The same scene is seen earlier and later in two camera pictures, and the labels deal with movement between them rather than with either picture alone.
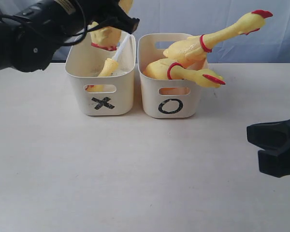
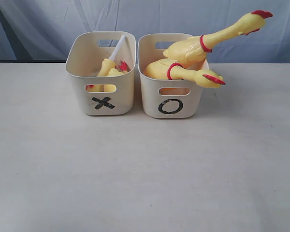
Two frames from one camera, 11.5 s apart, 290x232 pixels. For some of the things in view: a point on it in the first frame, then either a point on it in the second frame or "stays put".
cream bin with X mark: [91, 94] stays put
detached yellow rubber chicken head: [109, 66] stays put
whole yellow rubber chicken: [192, 51] stays put
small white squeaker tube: [125, 55] → [118, 49]
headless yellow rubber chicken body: [108, 38] → [120, 69]
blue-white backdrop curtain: [276, 41] stays put
